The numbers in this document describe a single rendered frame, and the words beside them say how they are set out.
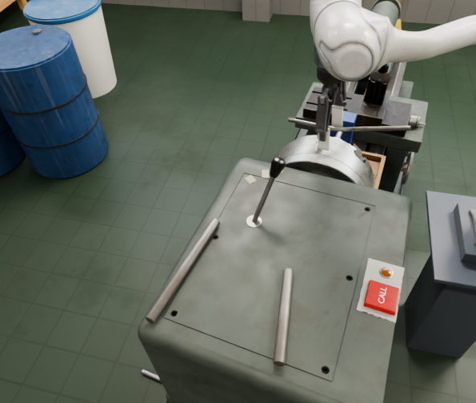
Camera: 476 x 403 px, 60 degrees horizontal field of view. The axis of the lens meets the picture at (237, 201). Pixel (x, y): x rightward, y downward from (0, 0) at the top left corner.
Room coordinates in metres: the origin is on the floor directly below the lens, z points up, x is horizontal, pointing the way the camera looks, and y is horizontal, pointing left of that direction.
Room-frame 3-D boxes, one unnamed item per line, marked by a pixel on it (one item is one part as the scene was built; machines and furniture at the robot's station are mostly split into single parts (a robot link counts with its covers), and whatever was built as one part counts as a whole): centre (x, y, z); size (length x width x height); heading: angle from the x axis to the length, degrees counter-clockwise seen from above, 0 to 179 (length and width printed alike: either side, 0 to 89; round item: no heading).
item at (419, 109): (1.51, -0.58, 0.90); 0.53 x 0.30 x 0.06; 65
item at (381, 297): (0.41, -0.28, 1.26); 0.06 x 0.06 x 0.02; 65
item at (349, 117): (1.22, -0.41, 1.00); 0.08 x 0.06 x 0.23; 65
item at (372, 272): (0.43, -0.29, 1.23); 0.13 x 0.08 x 0.06; 155
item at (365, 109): (1.42, -0.59, 1.00); 0.20 x 0.10 x 0.05; 155
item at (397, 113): (1.48, -0.54, 0.95); 0.43 x 0.18 x 0.04; 65
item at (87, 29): (3.41, 1.29, 0.37); 0.60 x 0.60 x 0.73
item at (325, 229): (0.54, -0.12, 1.06); 0.59 x 0.48 x 0.39; 155
